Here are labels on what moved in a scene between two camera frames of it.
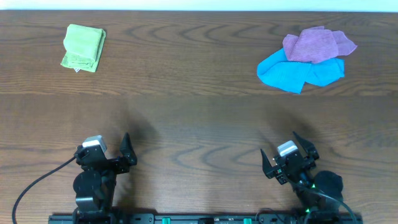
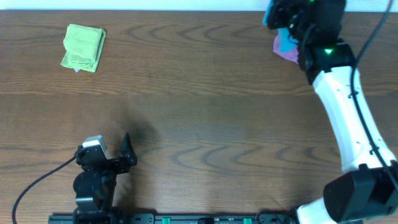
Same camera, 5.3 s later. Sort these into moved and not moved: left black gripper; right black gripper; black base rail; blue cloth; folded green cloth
Moved: blue cloth; right black gripper
Not moved: black base rail; left black gripper; folded green cloth
